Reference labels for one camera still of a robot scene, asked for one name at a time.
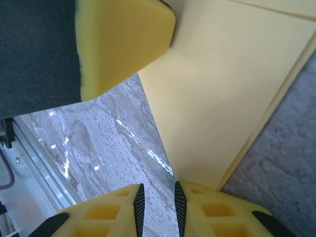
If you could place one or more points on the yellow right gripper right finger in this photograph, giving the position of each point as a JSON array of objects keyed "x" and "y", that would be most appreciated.
[{"x": 217, "y": 217}]

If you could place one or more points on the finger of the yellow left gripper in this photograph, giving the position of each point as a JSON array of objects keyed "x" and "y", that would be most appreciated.
[{"x": 111, "y": 44}]

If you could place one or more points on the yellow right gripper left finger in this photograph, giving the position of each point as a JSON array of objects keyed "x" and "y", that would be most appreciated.
[{"x": 111, "y": 217}]

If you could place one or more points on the yellow paper sheet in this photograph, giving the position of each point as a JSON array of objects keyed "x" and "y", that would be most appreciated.
[{"x": 209, "y": 86}]

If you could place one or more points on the wide aluminium frame beam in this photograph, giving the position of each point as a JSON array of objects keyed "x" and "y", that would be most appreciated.
[{"x": 37, "y": 158}]

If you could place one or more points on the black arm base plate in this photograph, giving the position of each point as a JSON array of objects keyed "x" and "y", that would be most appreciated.
[{"x": 7, "y": 130}]

